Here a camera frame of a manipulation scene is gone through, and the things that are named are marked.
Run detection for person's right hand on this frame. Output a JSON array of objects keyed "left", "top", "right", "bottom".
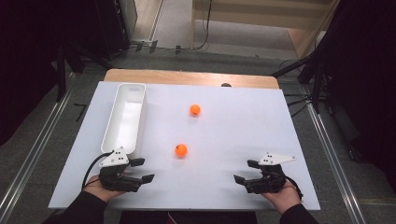
[{"left": 261, "top": 179, "right": 303, "bottom": 216}]

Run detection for orange ball with black mark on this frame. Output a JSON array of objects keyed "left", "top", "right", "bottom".
[{"left": 175, "top": 143, "right": 189, "bottom": 159}]

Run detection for plain orange ball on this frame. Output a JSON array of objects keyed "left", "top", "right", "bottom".
[{"left": 189, "top": 104, "right": 202, "bottom": 118}]

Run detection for black cabinet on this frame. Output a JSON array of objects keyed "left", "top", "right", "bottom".
[{"left": 92, "top": 0, "right": 133, "bottom": 61}]

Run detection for white board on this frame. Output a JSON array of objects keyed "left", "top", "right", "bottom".
[{"left": 48, "top": 81, "right": 321, "bottom": 212}]

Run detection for black curtain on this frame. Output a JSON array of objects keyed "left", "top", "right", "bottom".
[
  {"left": 314, "top": 0, "right": 396, "bottom": 190},
  {"left": 0, "top": 0, "right": 106, "bottom": 147}
]

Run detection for person's legs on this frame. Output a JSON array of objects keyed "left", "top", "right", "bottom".
[{"left": 119, "top": 210, "right": 259, "bottom": 224}]

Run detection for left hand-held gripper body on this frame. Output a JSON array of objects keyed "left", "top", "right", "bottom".
[{"left": 98, "top": 147, "right": 145, "bottom": 193}]

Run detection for light wooden furniture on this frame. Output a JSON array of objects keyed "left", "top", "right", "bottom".
[{"left": 191, "top": 0, "right": 341, "bottom": 60}]

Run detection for person's left hand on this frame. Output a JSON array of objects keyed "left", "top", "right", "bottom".
[{"left": 83, "top": 175, "right": 127, "bottom": 203}]

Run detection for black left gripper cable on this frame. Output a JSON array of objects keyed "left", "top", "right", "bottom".
[{"left": 80, "top": 150, "right": 114, "bottom": 191}]

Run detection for black metal stand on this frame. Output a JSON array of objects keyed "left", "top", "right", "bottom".
[
  {"left": 270, "top": 46, "right": 332, "bottom": 115},
  {"left": 55, "top": 40, "right": 114, "bottom": 103}
]

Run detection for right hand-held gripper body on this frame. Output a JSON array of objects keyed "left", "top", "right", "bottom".
[{"left": 243, "top": 152, "right": 297, "bottom": 195}]

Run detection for black hanging cable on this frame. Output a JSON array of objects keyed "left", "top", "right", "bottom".
[{"left": 191, "top": 0, "right": 214, "bottom": 51}]

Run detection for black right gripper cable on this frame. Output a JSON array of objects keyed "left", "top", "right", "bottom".
[{"left": 284, "top": 175, "right": 304, "bottom": 201}]

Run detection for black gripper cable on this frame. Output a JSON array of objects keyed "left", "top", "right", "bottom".
[
  {"left": 284, "top": 175, "right": 304, "bottom": 201},
  {"left": 80, "top": 150, "right": 114, "bottom": 191}
]

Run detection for metal floor rail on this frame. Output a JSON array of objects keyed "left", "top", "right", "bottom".
[
  {"left": 303, "top": 99, "right": 368, "bottom": 224},
  {"left": 0, "top": 72, "right": 77, "bottom": 224}
]

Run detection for black floor cables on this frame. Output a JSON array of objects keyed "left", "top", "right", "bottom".
[{"left": 282, "top": 91, "right": 313, "bottom": 119}]

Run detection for white plastic bin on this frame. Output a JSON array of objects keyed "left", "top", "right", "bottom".
[{"left": 100, "top": 82, "right": 148, "bottom": 157}]

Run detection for wooden table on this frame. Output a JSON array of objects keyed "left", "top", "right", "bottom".
[{"left": 103, "top": 68, "right": 280, "bottom": 91}]

